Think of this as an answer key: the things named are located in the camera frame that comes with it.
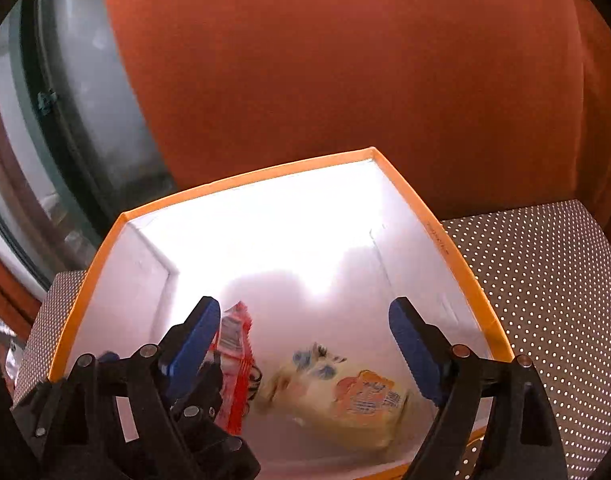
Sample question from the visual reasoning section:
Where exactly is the orange curtain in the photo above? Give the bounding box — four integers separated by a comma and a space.
99, 0, 611, 246
0, 240, 43, 318

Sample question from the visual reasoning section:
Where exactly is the orange cardboard box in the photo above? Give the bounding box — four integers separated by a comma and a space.
48, 146, 516, 480

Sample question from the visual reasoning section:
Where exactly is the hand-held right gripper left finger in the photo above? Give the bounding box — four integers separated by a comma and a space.
42, 296, 221, 480

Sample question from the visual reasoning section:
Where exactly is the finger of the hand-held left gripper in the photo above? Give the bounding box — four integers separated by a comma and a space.
10, 351, 121, 466
169, 362, 262, 480

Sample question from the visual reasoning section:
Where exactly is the light patterned cloth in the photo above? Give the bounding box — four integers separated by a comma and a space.
2, 320, 32, 386

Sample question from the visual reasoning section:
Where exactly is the window with dark frame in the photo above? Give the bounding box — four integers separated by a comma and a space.
0, 0, 178, 301

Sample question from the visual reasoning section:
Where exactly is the red and white snack packet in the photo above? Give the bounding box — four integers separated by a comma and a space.
208, 301, 258, 436

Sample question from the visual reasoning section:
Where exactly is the brown polka dot cloth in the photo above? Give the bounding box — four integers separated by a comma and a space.
12, 199, 611, 480

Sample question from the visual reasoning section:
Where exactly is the yellow chip bag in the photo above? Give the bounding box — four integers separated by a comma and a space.
255, 342, 411, 453

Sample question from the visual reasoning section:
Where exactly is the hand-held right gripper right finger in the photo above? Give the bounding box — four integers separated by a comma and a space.
388, 297, 570, 480

